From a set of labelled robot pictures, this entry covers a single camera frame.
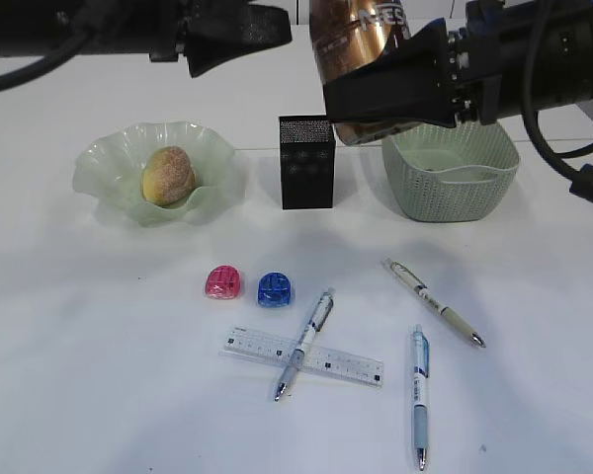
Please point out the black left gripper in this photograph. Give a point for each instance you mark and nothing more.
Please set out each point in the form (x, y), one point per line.
(215, 32)

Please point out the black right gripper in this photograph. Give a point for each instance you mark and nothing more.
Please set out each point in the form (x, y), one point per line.
(436, 77)

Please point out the brown Nescafe coffee bottle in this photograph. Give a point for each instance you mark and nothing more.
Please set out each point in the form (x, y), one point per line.
(348, 34)

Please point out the sugared bread loaf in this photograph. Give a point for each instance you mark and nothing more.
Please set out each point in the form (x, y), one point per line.
(168, 176)

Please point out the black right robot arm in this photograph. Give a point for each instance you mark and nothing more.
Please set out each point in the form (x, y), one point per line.
(563, 72)

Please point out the green plastic woven basket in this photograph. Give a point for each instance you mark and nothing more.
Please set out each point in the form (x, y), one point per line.
(444, 175)

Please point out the black mesh pen holder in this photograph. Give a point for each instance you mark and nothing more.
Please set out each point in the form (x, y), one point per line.
(307, 155)

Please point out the green wavy glass plate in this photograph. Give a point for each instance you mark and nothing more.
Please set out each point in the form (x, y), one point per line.
(110, 170)

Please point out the cream ballpoint pen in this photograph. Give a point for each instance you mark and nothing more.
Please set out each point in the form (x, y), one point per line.
(446, 313)

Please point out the blue pencil sharpener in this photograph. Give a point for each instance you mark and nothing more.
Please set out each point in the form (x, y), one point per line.
(274, 290)

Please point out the pink pencil sharpener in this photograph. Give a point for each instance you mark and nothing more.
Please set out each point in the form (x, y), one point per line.
(223, 283)

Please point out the blue white gel pen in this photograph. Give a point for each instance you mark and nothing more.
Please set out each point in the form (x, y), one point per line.
(420, 375)

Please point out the clear plastic ruler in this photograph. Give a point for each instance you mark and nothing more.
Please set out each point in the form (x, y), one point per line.
(276, 350)

